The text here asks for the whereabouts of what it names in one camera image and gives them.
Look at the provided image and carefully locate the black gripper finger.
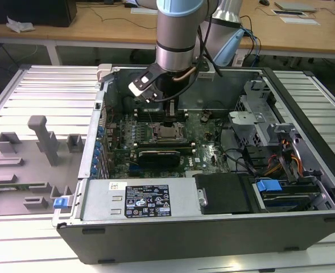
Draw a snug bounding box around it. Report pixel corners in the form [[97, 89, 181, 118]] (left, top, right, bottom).
[[168, 98, 182, 118]]

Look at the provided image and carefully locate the silver CPU plate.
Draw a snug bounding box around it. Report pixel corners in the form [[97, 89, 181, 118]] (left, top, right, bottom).
[[157, 125, 179, 140]]

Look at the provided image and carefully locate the CPU socket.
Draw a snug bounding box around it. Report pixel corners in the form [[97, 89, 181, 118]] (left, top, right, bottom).
[[151, 121, 188, 143]]

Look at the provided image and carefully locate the black RAM stick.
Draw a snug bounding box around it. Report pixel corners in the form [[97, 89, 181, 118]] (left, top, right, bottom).
[[134, 109, 188, 122], [137, 141, 196, 152]]

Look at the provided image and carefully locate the black round case speaker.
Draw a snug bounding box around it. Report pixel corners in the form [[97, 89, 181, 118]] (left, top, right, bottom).
[[122, 96, 140, 112]]

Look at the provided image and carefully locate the green motherboard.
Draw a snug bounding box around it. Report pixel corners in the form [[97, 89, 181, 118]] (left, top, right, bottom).
[[104, 110, 233, 180]]

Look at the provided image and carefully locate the black graphics card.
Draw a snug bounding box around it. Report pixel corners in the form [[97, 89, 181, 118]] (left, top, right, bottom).
[[137, 149, 182, 168]]

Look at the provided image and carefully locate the silver metal drive cage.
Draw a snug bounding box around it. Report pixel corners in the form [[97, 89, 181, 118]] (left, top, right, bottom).
[[228, 79, 299, 146]]

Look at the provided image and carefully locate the white paper sheet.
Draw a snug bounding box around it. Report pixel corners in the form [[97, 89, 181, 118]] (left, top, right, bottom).
[[279, 16, 321, 26], [130, 7, 159, 15]]

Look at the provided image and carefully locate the wooden desk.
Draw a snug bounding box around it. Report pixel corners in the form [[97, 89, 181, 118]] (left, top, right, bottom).
[[0, 0, 335, 60]]

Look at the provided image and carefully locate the black plastic shroud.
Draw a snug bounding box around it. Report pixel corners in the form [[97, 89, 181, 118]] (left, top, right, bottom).
[[194, 173, 255, 216]]

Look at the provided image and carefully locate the silver power supply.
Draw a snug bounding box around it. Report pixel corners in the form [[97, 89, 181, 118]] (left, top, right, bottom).
[[80, 179, 208, 221]]

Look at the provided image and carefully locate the blue disk carrier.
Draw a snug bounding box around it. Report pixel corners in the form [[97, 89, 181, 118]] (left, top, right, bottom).
[[255, 178, 321, 213]]

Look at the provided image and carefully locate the black PC case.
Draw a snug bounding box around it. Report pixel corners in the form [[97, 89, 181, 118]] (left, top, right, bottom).
[[52, 64, 335, 265]]

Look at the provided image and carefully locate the white paper with dark strip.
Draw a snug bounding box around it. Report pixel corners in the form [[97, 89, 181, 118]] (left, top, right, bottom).
[[271, 9, 309, 17]]

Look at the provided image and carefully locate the blue case latch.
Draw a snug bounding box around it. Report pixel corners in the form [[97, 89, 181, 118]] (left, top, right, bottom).
[[54, 197, 73, 210]]

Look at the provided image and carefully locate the black monitor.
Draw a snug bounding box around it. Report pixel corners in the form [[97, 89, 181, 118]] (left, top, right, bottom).
[[0, 0, 78, 28]]

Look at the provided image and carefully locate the gray laptop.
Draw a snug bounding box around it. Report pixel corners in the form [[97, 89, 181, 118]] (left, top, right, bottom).
[[274, 1, 319, 13]]

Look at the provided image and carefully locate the gray parts rack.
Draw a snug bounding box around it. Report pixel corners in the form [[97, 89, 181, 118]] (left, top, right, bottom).
[[0, 115, 88, 217]]

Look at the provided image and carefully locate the white crumpled paper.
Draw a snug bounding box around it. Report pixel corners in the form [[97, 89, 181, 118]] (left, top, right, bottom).
[[6, 15, 36, 32]]

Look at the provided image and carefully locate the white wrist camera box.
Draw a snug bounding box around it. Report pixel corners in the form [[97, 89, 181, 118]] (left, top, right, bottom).
[[128, 70, 160, 104]]

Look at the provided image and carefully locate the black camera cable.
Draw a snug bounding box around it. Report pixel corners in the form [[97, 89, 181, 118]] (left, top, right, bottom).
[[197, 16, 224, 77]]

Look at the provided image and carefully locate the black internal cable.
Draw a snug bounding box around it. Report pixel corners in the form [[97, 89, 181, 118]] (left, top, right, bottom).
[[218, 125, 259, 174]]

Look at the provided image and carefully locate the blue cable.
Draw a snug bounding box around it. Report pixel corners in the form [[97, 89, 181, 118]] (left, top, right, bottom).
[[249, 28, 262, 65]]

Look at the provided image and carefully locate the coloured wire bundle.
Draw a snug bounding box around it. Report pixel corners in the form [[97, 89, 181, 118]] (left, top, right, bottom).
[[265, 136, 303, 176]]

